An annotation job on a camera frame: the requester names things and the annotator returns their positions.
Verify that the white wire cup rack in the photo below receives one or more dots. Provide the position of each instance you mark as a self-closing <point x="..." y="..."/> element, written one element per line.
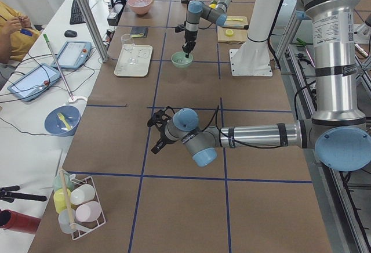
<point x="77" y="204"/>

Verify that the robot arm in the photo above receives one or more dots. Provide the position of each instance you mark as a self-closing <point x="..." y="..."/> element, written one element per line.
<point x="337" y="129"/>
<point x="195" y="10"/>

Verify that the clear glass beaker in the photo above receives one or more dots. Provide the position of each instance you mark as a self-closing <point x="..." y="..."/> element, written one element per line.
<point x="127" y="42"/>

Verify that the black keyboard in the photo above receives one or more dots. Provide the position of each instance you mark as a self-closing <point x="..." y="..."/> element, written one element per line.
<point x="76" y="16"/>

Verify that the yellow plastic knife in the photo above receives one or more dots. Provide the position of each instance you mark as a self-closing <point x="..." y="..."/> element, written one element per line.
<point x="234" y="19"/>

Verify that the person in yellow shirt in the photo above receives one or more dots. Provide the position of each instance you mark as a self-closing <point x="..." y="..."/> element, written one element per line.
<point x="17" y="34"/>

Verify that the red cylinder bottle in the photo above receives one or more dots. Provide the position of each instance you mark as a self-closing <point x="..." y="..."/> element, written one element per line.
<point x="17" y="222"/>

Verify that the lemon half slice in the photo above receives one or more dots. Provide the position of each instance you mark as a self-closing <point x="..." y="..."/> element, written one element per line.
<point x="229" y="33"/>

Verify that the aluminium frame post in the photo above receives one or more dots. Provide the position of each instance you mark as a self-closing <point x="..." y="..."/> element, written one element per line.
<point x="93" y="29"/>

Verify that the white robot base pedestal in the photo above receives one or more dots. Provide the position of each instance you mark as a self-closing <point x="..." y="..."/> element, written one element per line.
<point x="252" y="58"/>

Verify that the cream bear serving tray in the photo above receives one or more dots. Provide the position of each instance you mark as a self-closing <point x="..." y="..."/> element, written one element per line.
<point x="134" y="63"/>

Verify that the blue bowl with fork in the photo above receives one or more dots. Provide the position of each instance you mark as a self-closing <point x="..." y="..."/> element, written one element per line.
<point x="63" y="121"/>

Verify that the yellow lemon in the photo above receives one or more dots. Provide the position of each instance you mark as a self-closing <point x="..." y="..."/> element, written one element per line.
<point x="212" y="5"/>

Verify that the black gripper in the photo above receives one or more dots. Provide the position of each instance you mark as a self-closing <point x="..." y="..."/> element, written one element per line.
<point x="190" y="35"/>
<point x="162" y="138"/>

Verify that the pink bowl of ice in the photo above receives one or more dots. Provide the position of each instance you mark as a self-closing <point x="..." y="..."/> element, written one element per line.
<point x="140" y="7"/>

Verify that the light green ceramic bowl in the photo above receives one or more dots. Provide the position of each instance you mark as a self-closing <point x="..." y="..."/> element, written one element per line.
<point x="182" y="59"/>

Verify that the wooden cutting board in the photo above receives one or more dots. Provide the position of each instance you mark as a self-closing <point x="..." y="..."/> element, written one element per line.
<point x="234" y="30"/>

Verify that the blue teach pendant tablet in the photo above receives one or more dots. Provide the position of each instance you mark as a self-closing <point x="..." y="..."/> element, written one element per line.
<point x="35" y="82"/>

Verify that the grey folded cloth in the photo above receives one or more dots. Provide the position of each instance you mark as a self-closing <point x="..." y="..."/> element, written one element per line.
<point x="139" y="32"/>

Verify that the black computer mouse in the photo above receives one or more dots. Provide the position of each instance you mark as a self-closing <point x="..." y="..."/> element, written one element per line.
<point x="70" y="34"/>

